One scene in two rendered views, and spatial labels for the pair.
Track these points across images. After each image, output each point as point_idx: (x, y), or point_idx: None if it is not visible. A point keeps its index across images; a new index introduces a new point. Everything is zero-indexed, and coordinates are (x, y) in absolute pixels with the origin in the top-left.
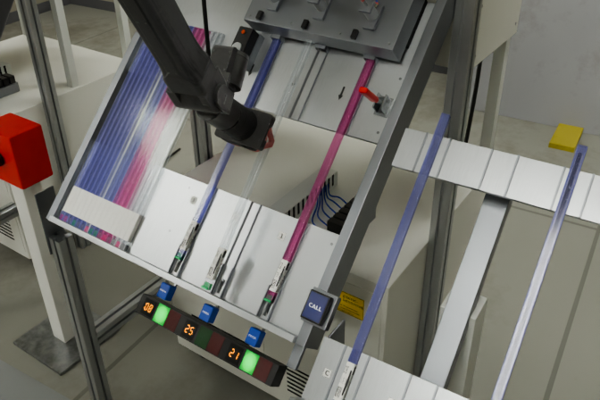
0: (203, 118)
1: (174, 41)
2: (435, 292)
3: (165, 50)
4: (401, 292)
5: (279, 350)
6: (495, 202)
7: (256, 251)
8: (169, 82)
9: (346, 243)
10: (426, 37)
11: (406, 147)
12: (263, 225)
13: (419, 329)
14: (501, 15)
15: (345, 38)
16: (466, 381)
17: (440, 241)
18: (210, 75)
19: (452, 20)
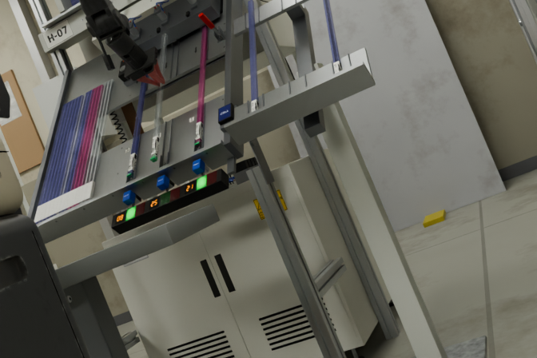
0: (112, 43)
1: None
2: (335, 192)
3: None
4: (304, 179)
5: (248, 308)
6: (298, 21)
7: (180, 137)
8: (85, 5)
9: (230, 89)
10: (228, 1)
11: (238, 25)
12: (178, 124)
13: (344, 237)
14: (282, 25)
15: (184, 19)
16: (341, 117)
17: (315, 147)
18: None
19: None
